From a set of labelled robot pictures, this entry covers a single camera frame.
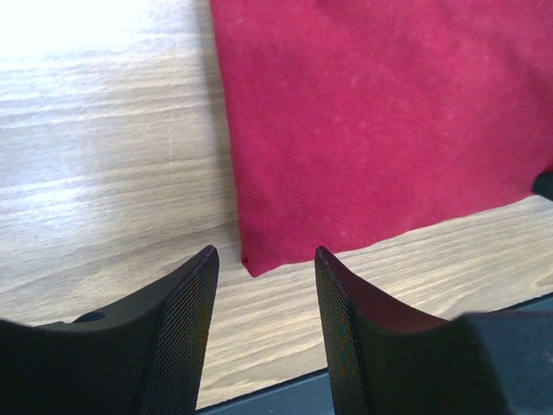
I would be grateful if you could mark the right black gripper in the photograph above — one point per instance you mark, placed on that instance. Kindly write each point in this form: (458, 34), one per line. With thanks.
(543, 184)

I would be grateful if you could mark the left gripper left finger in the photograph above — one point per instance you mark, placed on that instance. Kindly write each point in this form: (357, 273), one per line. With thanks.
(142, 354)

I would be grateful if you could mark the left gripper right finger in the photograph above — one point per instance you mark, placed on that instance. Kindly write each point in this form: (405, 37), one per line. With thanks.
(410, 359)

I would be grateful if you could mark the dark red t shirt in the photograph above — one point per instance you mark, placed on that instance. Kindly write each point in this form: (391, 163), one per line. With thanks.
(355, 121)

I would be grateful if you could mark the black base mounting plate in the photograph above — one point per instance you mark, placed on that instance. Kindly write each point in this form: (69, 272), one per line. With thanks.
(302, 389)

